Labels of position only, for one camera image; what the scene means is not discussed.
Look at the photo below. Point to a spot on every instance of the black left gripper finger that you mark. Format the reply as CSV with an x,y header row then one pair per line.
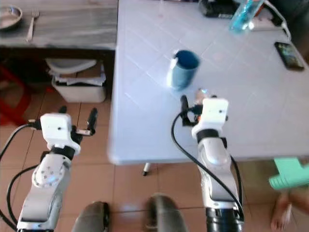
x,y
92,119
63,109

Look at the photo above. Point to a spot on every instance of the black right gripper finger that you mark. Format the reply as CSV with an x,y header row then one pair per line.
x,y
212,97
184,103

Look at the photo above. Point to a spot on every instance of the shiny steel spoon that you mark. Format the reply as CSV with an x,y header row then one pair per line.
x,y
201,94

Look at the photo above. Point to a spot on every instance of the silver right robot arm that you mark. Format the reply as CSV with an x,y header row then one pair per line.
x,y
219,176

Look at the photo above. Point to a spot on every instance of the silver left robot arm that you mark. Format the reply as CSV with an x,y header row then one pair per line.
x,y
47,181

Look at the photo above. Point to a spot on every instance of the white plastic bin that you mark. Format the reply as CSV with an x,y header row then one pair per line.
x,y
79,90

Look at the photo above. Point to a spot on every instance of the blue ceramic mug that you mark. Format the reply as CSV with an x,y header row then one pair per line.
x,y
182,72

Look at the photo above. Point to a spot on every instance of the white bin lid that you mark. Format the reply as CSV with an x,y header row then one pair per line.
x,y
71,65

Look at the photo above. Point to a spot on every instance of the red stool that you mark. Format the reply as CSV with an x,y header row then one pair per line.
x,y
9,99

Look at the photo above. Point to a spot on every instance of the white table leg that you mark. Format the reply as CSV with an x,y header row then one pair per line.
x,y
146,169

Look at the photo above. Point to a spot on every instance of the clear blue water bottle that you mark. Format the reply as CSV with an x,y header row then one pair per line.
x,y
245,17

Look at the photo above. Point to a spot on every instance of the black smartphone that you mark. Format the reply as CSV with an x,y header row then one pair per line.
x,y
289,56

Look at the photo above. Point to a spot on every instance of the black box device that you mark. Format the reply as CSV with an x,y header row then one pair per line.
x,y
216,8

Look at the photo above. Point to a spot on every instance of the steel fork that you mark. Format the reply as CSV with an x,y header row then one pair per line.
x,y
32,26

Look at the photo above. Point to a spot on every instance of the steel bowl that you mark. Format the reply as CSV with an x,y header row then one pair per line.
x,y
10,17

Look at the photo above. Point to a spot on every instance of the green plastic stool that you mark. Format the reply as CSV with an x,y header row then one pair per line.
x,y
289,174

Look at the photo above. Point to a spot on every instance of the person's bare foot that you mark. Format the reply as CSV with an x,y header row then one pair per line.
x,y
282,215

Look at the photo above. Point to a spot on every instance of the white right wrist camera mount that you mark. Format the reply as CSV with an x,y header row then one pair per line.
x,y
212,116

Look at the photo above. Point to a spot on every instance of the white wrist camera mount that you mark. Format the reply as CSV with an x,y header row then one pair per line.
x,y
57,131
212,116

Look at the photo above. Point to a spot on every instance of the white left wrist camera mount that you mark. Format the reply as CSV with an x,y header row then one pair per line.
x,y
57,131

